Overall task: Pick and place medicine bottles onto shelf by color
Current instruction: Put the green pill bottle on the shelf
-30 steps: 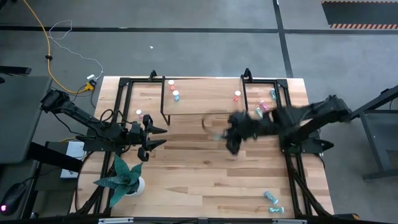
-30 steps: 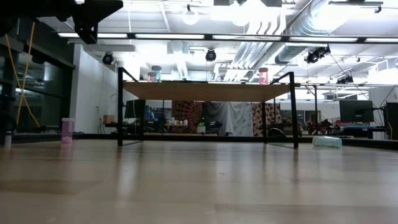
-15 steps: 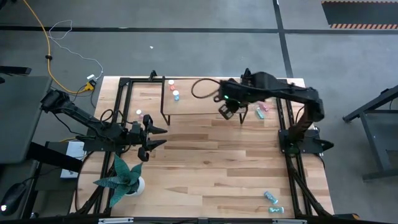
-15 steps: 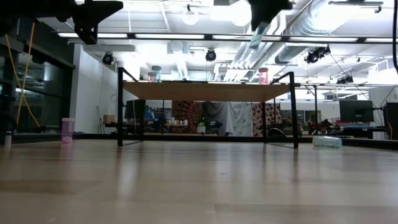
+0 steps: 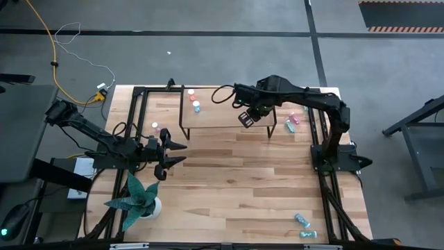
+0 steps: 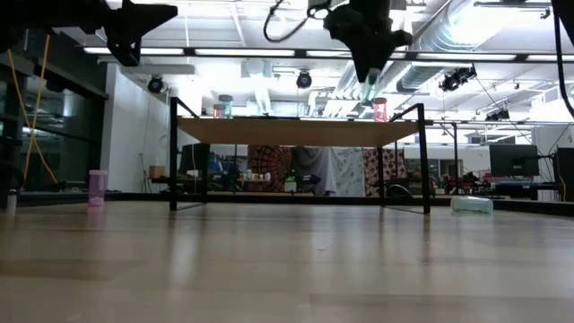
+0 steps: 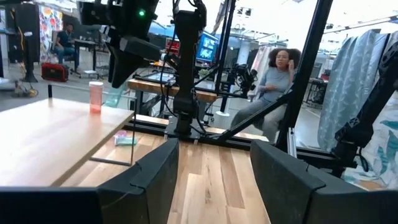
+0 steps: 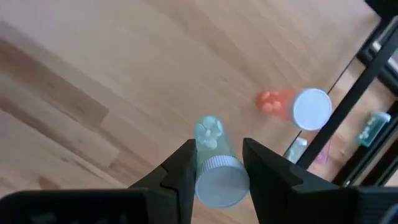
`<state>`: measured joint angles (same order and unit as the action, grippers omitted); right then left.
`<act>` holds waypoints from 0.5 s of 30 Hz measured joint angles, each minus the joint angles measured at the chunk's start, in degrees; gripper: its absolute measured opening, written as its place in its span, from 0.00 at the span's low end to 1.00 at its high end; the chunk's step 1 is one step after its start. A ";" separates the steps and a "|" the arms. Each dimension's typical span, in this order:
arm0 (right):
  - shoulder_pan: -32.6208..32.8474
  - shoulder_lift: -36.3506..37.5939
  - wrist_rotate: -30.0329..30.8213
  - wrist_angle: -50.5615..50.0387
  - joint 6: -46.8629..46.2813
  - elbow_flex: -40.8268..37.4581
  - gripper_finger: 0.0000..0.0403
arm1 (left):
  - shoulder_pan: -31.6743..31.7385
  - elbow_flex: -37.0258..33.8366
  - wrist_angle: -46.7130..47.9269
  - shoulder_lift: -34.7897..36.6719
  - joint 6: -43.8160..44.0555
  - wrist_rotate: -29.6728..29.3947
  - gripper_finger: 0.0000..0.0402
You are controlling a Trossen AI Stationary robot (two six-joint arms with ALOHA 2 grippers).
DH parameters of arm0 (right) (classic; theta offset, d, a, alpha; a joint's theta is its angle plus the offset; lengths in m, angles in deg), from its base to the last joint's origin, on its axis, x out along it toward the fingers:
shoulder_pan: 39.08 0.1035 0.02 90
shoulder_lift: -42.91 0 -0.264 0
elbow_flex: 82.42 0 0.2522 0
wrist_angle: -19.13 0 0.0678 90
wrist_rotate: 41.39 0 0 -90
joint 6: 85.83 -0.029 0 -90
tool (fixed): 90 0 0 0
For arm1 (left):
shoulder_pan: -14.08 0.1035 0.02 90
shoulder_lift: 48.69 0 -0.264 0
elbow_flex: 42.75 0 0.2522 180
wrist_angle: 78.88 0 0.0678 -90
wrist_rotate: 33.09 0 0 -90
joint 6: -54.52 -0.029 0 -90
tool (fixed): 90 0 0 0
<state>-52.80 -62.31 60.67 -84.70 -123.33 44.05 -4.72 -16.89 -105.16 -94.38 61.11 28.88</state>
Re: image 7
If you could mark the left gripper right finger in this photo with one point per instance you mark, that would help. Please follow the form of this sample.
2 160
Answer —
289 199

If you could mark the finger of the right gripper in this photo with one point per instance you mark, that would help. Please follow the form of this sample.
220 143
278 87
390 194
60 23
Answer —
113 71
127 68

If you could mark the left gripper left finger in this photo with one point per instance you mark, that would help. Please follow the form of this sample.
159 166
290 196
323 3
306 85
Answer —
140 199

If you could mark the salmon medicine bottle white cap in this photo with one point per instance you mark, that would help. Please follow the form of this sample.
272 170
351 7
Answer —
95 99

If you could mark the pink medicine bottle white cap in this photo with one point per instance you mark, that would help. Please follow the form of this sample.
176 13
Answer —
120 134

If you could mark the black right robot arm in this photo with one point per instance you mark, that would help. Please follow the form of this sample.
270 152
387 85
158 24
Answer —
186 62

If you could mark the wooden workbench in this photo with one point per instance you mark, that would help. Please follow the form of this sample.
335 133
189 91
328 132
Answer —
149 87

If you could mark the black background desk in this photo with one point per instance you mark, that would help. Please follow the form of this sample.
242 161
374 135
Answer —
85 43

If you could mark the person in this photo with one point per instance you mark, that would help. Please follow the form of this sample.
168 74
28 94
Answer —
273 84
65 40

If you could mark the red case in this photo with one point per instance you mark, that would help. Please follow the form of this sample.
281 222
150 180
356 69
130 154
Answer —
55 72

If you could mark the monitor blue screen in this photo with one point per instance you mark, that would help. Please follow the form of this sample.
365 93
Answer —
206 48

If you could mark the small green plant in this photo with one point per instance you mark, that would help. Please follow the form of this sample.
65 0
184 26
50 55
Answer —
204 73

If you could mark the bright floral cloth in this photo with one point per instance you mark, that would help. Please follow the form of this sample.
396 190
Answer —
49 21

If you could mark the black stand pole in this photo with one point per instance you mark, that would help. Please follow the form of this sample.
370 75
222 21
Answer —
224 46

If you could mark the black standing panel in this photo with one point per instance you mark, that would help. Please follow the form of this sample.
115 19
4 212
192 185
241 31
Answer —
28 31

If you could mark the black background equipment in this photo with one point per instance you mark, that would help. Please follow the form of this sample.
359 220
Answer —
242 76

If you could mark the white teal leaf cloth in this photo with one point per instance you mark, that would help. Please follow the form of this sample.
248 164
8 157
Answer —
385 140

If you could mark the grey blue curtain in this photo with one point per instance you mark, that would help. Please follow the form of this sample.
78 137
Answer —
348 77

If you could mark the black rig frame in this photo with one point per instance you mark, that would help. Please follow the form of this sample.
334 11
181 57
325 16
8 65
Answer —
306 62

